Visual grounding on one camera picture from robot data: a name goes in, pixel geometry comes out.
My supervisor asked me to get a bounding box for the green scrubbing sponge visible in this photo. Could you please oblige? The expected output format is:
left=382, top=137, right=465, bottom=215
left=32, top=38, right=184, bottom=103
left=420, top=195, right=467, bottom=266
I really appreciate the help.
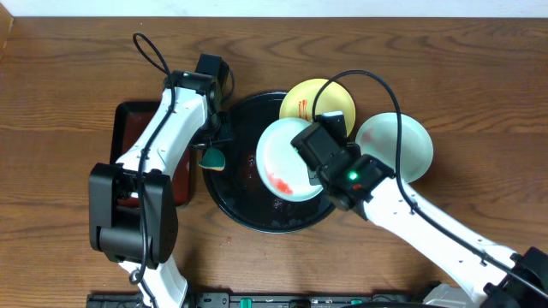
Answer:
left=198, top=147, right=226, bottom=171

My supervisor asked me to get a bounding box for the light green plate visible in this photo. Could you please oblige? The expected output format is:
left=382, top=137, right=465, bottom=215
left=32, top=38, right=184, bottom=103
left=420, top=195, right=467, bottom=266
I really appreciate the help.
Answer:
left=255, top=117, right=323, bottom=202
left=355, top=112, right=433, bottom=183

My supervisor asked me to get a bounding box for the yellow plate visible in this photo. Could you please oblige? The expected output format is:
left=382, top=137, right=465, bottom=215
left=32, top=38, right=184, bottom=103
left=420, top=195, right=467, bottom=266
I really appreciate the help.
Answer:
left=279, top=79, right=356, bottom=136

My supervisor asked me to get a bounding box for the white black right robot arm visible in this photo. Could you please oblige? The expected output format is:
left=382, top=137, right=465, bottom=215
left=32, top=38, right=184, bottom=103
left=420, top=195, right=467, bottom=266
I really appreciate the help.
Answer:
left=299, top=144, right=547, bottom=307

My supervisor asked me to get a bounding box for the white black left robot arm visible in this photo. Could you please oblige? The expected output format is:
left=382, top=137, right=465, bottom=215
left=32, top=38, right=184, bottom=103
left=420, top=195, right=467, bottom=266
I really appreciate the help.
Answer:
left=88, top=68, right=234, bottom=307

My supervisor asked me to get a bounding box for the round black serving tray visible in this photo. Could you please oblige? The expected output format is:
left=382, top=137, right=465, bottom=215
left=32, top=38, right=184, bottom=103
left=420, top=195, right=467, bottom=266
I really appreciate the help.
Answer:
left=203, top=91, right=335, bottom=234

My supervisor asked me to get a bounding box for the black rectangular water tray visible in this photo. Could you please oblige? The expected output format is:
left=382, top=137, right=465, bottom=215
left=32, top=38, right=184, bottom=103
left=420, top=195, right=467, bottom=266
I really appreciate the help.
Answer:
left=110, top=101, right=195, bottom=209

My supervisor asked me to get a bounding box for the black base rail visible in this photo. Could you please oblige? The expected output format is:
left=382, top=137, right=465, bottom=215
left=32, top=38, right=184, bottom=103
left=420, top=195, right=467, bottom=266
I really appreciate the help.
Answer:
left=86, top=293, right=425, bottom=308

